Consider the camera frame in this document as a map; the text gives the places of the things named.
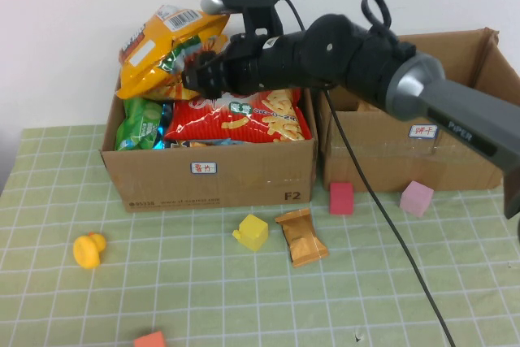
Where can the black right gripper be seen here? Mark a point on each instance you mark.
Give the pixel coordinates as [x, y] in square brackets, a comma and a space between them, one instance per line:
[268, 64]

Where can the orange chip bag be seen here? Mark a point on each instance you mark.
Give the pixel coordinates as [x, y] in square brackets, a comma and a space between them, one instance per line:
[150, 62]

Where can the golden brown snack packet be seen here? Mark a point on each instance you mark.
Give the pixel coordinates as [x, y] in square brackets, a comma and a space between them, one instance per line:
[302, 241]

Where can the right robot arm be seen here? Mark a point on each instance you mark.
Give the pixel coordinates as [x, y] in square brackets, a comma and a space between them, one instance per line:
[447, 95]

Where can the red shrimp chip bag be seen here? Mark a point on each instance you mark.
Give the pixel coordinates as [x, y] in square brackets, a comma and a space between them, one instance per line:
[243, 123]

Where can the green chip bag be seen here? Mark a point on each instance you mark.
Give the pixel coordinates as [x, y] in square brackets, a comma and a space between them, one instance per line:
[138, 123]

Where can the cardboard box marked F2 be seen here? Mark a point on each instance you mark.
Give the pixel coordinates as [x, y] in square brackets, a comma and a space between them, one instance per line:
[162, 180]

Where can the yellow toy block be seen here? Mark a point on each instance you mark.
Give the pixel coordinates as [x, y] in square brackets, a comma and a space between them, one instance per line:
[254, 233]

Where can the crimson cube block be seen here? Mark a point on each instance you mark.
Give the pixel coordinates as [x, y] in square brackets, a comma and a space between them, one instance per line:
[341, 200]

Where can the cardboard box with taped front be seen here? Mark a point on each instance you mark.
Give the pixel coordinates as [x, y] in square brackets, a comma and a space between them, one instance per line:
[386, 168]

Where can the yellow rubber duck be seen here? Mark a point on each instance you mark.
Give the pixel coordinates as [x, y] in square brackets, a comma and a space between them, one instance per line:
[87, 251]

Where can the light pink cube block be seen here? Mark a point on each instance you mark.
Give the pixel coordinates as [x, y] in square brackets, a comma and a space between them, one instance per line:
[416, 200]

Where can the orange block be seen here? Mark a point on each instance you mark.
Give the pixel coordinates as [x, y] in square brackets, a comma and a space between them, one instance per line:
[150, 341]

